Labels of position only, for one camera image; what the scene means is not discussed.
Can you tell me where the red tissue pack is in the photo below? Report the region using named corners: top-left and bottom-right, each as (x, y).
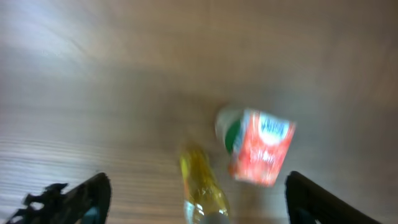
top-left (215, 107), bottom-right (296, 187)

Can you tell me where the yellow oil bottle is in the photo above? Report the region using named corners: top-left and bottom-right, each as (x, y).
top-left (179, 142), bottom-right (231, 224)

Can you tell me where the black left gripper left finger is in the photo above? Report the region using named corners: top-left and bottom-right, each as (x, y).
top-left (6, 172), bottom-right (111, 224)

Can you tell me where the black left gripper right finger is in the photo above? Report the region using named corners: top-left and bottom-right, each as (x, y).
top-left (285, 171), bottom-right (380, 224)

